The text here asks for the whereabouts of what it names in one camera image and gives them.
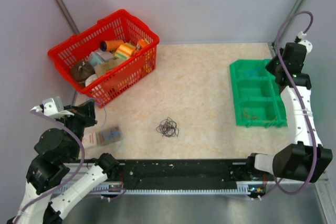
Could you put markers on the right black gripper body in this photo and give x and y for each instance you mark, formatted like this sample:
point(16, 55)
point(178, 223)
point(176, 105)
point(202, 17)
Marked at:
point(271, 66)

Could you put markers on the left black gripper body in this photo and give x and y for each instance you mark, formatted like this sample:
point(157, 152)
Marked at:
point(75, 122)

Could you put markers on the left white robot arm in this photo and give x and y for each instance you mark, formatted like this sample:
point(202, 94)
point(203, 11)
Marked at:
point(45, 177)

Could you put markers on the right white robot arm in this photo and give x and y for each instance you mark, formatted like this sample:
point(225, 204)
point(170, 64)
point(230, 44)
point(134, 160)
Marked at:
point(304, 157)

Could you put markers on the white round lid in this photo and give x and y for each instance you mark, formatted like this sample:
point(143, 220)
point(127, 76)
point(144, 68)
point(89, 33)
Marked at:
point(90, 80)

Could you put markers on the brown round bun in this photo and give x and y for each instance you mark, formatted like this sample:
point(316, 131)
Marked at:
point(82, 70)

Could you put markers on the brown cardboard box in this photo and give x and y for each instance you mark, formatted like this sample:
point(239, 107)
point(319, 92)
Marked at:
point(103, 68)

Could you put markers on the red plastic shopping basket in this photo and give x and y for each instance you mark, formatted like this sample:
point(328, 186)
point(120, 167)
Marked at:
point(118, 25)

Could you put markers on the pale blue box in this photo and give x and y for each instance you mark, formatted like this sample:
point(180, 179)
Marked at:
point(98, 57)

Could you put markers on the green compartment tray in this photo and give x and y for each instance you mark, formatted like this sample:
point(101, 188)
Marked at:
point(256, 96)

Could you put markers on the yellow striped sponge pack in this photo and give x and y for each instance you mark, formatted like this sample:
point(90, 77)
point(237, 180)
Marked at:
point(125, 51)

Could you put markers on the orange snack packet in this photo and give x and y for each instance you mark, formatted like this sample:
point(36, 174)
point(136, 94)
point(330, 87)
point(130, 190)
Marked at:
point(141, 44)

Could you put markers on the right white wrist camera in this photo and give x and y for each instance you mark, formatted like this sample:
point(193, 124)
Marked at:
point(301, 39)

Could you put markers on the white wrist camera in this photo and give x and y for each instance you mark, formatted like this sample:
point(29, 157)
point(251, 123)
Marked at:
point(301, 39)
point(52, 108)

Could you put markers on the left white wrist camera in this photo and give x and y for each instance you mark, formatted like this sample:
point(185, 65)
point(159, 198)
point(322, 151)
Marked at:
point(52, 108)

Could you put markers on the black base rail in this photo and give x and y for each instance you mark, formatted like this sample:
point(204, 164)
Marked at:
point(182, 174)

